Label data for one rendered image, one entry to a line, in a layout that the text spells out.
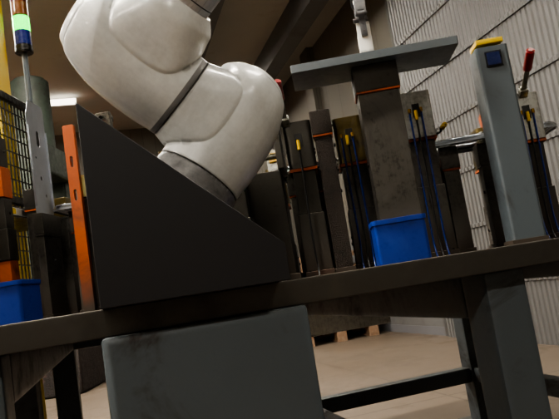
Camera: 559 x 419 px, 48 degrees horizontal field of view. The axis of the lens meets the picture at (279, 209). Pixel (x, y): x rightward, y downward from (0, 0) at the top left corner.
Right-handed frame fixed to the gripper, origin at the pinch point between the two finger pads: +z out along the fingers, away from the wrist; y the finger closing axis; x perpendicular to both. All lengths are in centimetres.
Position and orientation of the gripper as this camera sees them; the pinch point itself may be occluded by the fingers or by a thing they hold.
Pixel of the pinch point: (365, 46)
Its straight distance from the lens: 150.8
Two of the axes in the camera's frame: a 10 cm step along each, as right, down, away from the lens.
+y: 1.7, 0.9, 9.8
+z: 1.5, 9.8, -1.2
